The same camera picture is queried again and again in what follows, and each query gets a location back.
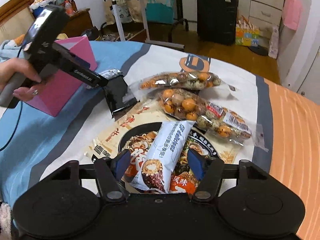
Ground white rolling desk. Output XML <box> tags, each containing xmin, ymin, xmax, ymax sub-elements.
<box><xmin>104</xmin><ymin>0</ymin><xmax>189</xmax><ymax>50</ymax></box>

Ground quail egg bag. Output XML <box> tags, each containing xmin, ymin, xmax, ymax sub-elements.
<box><xmin>129</xmin><ymin>71</ymin><xmax>237</xmax><ymax>97</ymax></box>
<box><xmin>158</xmin><ymin>88</ymin><xmax>268</xmax><ymax>152</ymax></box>

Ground pink storage box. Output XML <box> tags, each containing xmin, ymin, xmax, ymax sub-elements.
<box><xmin>27</xmin><ymin>36</ymin><xmax>97</xmax><ymax>117</ymax></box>

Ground black suitcase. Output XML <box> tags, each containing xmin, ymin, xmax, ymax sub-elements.
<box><xmin>197</xmin><ymin>0</ymin><xmax>239</xmax><ymax>45</ymax></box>

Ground pink hanging bag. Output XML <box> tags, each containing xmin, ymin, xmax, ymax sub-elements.
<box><xmin>281</xmin><ymin>0</ymin><xmax>302</xmax><ymax>31</ymax></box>

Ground patterned bed cover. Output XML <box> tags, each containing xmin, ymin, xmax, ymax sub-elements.
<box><xmin>1</xmin><ymin>41</ymin><xmax>319</xmax><ymax>239</ymax></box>

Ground black snack packet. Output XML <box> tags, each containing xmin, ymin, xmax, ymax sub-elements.
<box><xmin>103</xmin><ymin>75</ymin><xmax>138</xmax><ymax>117</ymax></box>

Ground colourful patterned gift bag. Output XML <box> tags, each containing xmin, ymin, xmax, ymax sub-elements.
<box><xmin>235</xmin><ymin>16</ymin><xmax>260</xmax><ymax>47</ymax></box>

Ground black cable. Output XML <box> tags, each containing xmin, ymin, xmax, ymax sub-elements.
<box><xmin>0</xmin><ymin>44</ymin><xmax>32</xmax><ymax>152</ymax></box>

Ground large instant noodle bag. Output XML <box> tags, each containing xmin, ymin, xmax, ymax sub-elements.
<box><xmin>84</xmin><ymin>105</ymin><xmax>240</xmax><ymax>193</ymax></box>

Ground white blue snack bar packet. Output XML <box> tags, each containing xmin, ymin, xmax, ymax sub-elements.
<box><xmin>130</xmin><ymin>120</ymin><xmax>195</xmax><ymax>193</ymax></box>

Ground wooden nightstand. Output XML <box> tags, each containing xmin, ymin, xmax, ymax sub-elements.
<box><xmin>61</xmin><ymin>8</ymin><xmax>93</xmax><ymax>37</ymax></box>

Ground teal shopping bag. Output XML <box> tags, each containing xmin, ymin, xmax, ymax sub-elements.
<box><xmin>146</xmin><ymin>0</ymin><xmax>174</xmax><ymax>24</ymax></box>

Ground person's left hand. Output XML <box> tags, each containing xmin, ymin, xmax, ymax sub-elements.
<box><xmin>1</xmin><ymin>58</ymin><xmax>54</xmax><ymax>106</ymax></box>

